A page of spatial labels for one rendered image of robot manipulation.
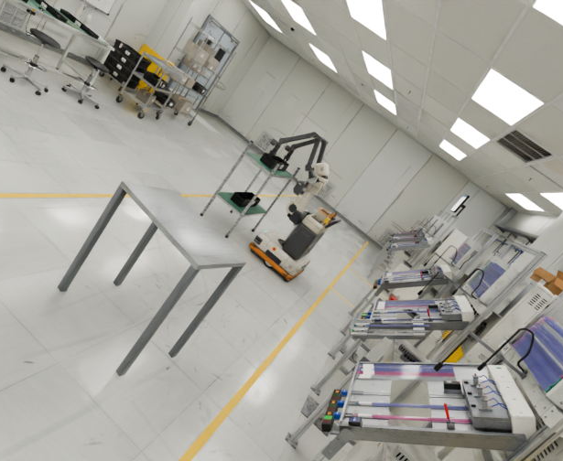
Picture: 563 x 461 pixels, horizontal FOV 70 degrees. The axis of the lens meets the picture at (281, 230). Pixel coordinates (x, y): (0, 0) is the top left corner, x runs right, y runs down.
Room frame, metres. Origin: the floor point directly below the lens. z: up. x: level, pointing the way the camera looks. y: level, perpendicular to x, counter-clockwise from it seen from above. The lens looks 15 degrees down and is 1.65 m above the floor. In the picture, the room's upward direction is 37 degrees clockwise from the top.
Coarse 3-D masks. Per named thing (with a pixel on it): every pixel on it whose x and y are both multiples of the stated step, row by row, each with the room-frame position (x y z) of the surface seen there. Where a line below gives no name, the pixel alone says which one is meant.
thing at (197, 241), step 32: (128, 192) 2.02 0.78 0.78; (160, 192) 2.27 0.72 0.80; (96, 224) 2.05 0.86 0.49; (160, 224) 1.91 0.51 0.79; (192, 224) 2.17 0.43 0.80; (192, 256) 1.83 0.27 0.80; (224, 256) 2.08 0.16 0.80; (64, 288) 2.06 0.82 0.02; (224, 288) 2.18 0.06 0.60; (160, 320) 1.80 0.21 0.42; (192, 320) 2.19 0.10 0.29
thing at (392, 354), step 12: (396, 348) 3.19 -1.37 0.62; (408, 348) 3.40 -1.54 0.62; (384, 360) 3.10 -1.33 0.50; (396, 360) 2.95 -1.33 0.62; (396, 384) 2.88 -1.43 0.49; (408, 384) 2.87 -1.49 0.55; (420, 384) 2.86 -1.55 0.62; (396, 396) 2.87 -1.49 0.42; (408, 396) 2.86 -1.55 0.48; (420, 396) 2.85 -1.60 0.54; (396, 408) 2.86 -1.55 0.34; (408, 408) 2.85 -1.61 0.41; (420, 408) 2.84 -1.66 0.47; (408, 420) 2.84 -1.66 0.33
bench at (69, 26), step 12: (12, 0) 4.30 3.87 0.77; (36, 12) 4.59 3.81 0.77; (48, 12) 4.90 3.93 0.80; (60, 24) 4.93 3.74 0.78; (72, 24) 5.33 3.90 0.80; (72, 36) 5.94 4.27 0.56; (84, 36) 5.31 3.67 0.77; (108, 48) 5.81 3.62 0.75; (60, 60) 5.94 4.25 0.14; (60, 72) 5.28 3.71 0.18; (96, 72) 5.82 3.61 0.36
